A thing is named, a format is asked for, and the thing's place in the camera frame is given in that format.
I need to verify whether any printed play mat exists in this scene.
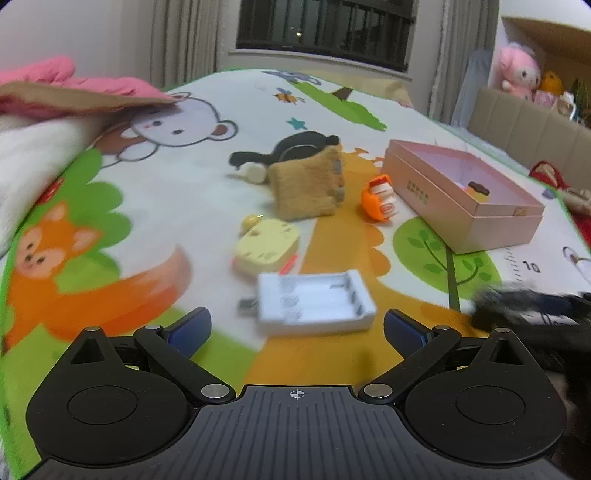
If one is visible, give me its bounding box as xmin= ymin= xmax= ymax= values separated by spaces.
xmin=0 ymin=68 xmax=591 ymax=480

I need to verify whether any beige curtain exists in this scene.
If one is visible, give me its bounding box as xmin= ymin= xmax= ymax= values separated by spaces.
xmin=150 ymin=0 xmax=245 ymax=88
xmin=429 ymin=0 xmax=502 ymax=125

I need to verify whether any cream cylindrical toy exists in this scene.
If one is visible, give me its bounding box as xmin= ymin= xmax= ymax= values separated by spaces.
xmin=239 ymin=162 xmax=267 ymax=184

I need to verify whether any red cloth toy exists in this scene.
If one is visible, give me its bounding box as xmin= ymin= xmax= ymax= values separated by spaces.
xmin=529 ymin=160 xmax=568 ymax=188

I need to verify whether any small yellow brown toy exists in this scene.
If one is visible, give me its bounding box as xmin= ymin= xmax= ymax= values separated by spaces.
xmin=455 ymin=180 xmax=490 ymax=202

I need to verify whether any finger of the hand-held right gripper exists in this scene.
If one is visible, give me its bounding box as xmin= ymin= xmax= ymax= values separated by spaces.
xmin=471 ymin=284 xmax=591 ymax=326

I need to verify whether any brown plush pouch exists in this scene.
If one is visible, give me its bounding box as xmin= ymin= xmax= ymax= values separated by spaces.
xmin=267 ymin=143 xmax=346 ymax=221

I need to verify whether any yellow plush toy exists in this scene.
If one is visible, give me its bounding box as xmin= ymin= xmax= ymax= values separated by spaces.
xmin=540 ymin=69 xmax=565 ymax=97

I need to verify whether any beige padded headboard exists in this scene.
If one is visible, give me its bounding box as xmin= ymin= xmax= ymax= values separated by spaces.
xmin=468 ymin=88 xmax=591 ymax=185

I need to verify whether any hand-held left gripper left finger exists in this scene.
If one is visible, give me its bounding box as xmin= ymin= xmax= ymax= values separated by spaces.
xmin=62 ymin=307 xmax=237 ymax=404

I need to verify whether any tan cloth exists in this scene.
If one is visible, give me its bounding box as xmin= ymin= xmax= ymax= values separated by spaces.
xmin=365 ymin=76 xmax=416 ymax=110

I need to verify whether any pink plush toy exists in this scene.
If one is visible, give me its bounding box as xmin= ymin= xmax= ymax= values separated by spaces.
xmin=496 ymin=41 xmax=542 ymax=100

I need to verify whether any white blanket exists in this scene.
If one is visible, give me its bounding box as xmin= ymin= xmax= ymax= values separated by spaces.
xmin=0 ymin=111 xmax=112 ymax=259

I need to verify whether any pink cardboard box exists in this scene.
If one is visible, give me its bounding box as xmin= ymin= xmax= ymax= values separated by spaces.
xmin=383 ymin=138 xmax=546 ymax=254

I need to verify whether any small orange toy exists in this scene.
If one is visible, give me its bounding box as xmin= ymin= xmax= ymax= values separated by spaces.
xmin=360 ymin=174 xmax=399 ymax=223

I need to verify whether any dark barred window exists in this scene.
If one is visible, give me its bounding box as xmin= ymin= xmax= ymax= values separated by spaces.
xmin=235 ymin=0 xmax=419 ymax=73

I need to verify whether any beige doll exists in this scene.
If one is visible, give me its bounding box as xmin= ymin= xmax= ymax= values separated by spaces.
xmin=561 ymin=187 xmax=591 ymax=214

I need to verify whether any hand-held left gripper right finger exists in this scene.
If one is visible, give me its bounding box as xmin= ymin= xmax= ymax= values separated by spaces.
xmin=358 ymin=309 xmax=539 ymax=404

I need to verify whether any black plush toy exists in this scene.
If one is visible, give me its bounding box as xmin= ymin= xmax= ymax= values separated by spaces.
xmin=229 ymin=131 xmax=340 ymax=169

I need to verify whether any yellow cheese-shaped toy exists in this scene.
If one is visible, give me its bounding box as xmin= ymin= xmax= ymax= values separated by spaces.
xmin=232 ymin=218 xmax=300 ymax=274

